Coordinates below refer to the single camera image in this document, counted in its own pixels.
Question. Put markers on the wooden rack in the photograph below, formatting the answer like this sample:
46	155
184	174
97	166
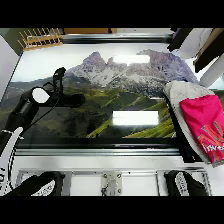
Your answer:
41	40

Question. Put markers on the light grey garment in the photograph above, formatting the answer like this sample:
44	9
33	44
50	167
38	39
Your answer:
181	90

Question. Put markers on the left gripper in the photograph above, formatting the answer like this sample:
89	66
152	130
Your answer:
74	100

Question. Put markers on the silver frame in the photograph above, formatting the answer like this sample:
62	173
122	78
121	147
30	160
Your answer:
100	162

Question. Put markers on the red T-shirt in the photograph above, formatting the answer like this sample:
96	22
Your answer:
204	120

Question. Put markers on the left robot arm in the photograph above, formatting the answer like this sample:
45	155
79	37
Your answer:
23	108

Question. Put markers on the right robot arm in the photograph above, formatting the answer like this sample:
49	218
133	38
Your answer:
183	185

